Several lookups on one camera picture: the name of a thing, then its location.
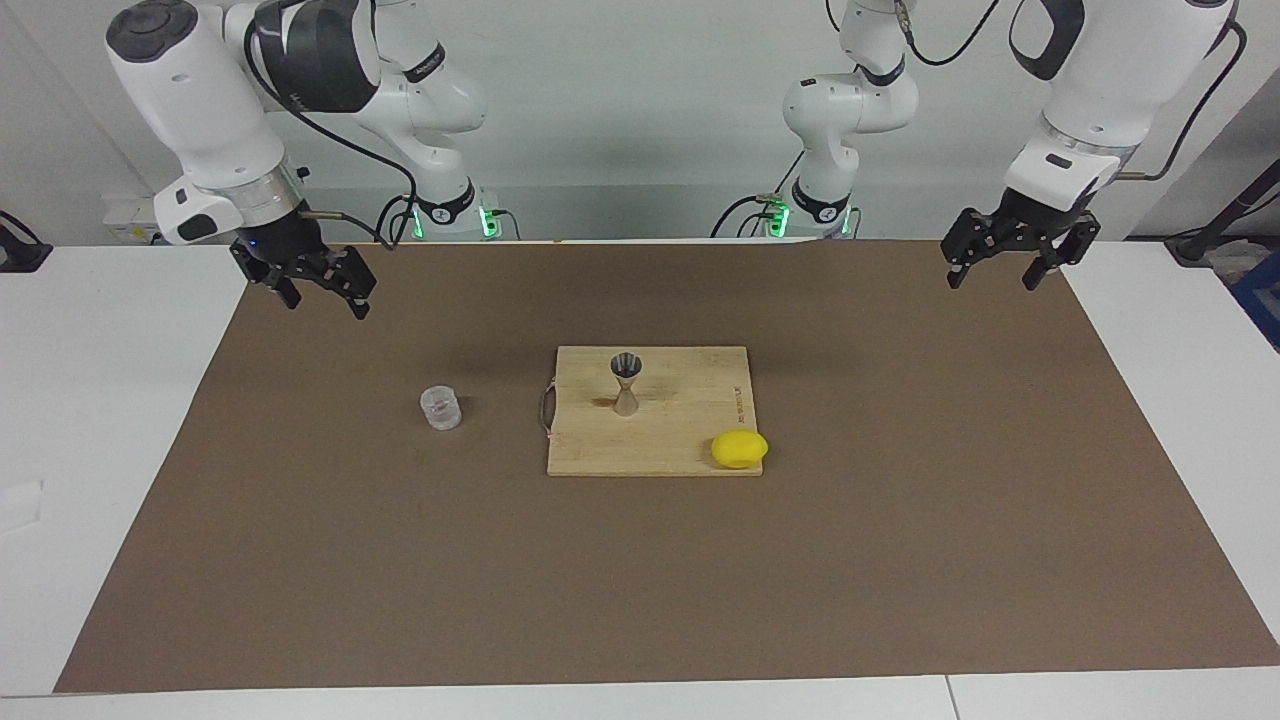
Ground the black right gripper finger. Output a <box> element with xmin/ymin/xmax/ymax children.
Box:
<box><xmin>336</xmin><ymin>245</ymin><xmax>379</xmax><ymax>321</ymax></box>
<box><xmin>260</xmin><ymin>264</ymin><xmax>304</xmax><ymax>310</ymax></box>

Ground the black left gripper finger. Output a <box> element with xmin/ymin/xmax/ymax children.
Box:
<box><xmin>940</xmin><ymin>208</ymin><xmax>1003</xmax><ymax>291</ymax></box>
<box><xmin>1020</xmin><ymin>212</ymin><xmax>1102</xmax><ymax>293</ymax></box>

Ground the small clear glass cup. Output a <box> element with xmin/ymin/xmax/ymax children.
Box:
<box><xmin>419</xmin><ymin>386</ymin><xmax>464</xmax><ymax>431</ymax></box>

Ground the black tripod stand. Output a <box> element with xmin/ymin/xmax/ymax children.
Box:
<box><xmin>1165</xmin><ymin>160</ymin><xmax>1280</xmax><ymax>266</ymax></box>

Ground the blue box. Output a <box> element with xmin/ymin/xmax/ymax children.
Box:
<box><xmin>1228</xmin><ymin>250</ymin><xmax>1280</xmax><ymax>353</ymax></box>

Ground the black stand foot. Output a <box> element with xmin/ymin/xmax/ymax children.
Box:
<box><xmin>0</xmin><ymin>210</ymin><xmax>53</xmax><ymax>273</ymax></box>

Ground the yellow lemon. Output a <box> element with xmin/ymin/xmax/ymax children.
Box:
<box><xmin>710</xmin><ymin>430</ymin><xmax>770</xmax><ymax>470</ymax></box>

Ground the wooden cutting board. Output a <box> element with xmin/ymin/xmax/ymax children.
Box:
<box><xmin>540</xmin><ymin>345</ymin><xmax>764</xmax><ymax>478</ymax></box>

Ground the white tape patch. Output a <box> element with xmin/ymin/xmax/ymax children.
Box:
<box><xmin>0</xmin><ymin>480</ymin><xmax>46</xmax><ymax>533</ymax></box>

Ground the brown table mat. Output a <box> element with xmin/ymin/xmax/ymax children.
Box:
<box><xmin>53</xmin><ymin>238</ymin><xmax>1280</xmax><ymax>694</ymax></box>

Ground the black right arm gripper cable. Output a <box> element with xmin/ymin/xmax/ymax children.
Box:
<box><xmin>243</xmin><ymin>0</ymin><xmax>419</xmax><ymax>251</ymax></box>

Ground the black base power cable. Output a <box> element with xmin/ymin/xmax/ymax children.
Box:
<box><xmin>712</xmin><ymin>150</ymin><xmax>806</xmax><ymax>239</ymax></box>
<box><xmin>375</xmin><ymin>195</ymin><xmax>521</xmax><ymax>243</ymax></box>

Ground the white wall socket strip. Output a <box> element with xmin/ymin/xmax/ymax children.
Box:
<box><xmin>103</xmin><ymin>195</ymin><xmax>161</xmax><ymax>244</ymax></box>

